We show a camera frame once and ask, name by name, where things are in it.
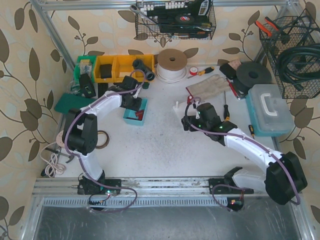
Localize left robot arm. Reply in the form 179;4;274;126
62;75;147;187

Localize black green meter device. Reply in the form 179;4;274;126
78;73;96;98

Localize silver wrench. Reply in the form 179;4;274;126
129;5;159;25

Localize top wire basket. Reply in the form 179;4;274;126
129;0;216;43

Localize beige work glove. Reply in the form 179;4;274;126
186;74;231;103

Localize red white tape roll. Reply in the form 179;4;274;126
189;66;198;76

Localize black orange screwdriver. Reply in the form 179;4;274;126
223;91;230;121

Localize black box in bin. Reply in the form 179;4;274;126
99;64;112;79

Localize yellow storage bin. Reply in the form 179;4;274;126
93;54;155;83

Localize black tape roll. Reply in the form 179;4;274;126
174;14;195;26

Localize red spring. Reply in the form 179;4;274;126
135;109;145;121

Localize wire basket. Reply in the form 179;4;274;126
254;15;320;99
129;0;216;43

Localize blue plastic tray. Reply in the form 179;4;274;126
122;98;148;127

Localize brown tape roll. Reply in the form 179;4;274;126
95;130;110;150

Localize dark grey pipe fitting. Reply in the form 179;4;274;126
132;59;155;81

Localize green storage bin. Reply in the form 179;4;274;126
73;55;97;84

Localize green cutting mat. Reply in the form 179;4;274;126
54;93;96;114

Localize small hammer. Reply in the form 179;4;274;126
45;147;74;164

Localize coiled black hose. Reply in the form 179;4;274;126
277;43;320;85

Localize right wire basket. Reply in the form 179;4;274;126
254;15;320;99

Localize white peg base plate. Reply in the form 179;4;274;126
172;96;197;120

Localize white cable spool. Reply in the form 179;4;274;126
156;48;187;84

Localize blue clear toolbox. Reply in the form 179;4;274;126
245;84;295;137

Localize black rectangular block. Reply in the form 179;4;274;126
97;83;109;98

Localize small yellow black screwdriver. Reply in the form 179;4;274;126
248;124;255;138

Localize orange handled pliers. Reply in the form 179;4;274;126
254;16;281;37

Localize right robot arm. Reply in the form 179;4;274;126
181;99;308;205

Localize black disc spool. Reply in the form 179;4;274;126
233;61;272;94

